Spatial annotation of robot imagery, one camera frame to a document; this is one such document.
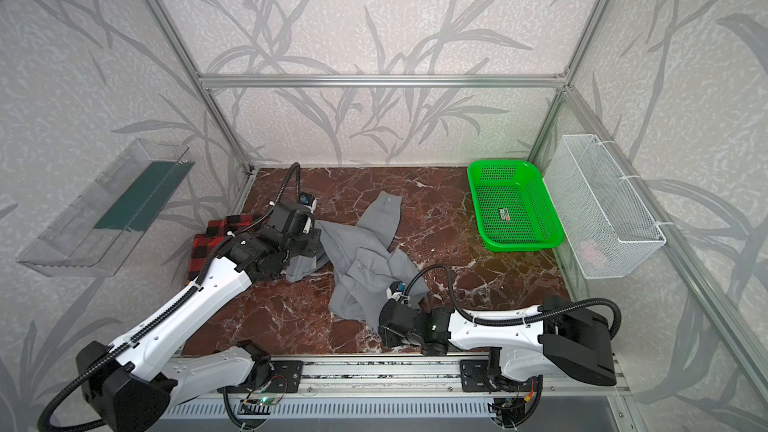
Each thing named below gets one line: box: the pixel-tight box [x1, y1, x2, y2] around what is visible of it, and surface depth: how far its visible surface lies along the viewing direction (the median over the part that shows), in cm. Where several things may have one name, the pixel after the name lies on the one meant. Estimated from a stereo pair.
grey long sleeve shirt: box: [286, 192, 430, 333], surface depth 86 cm
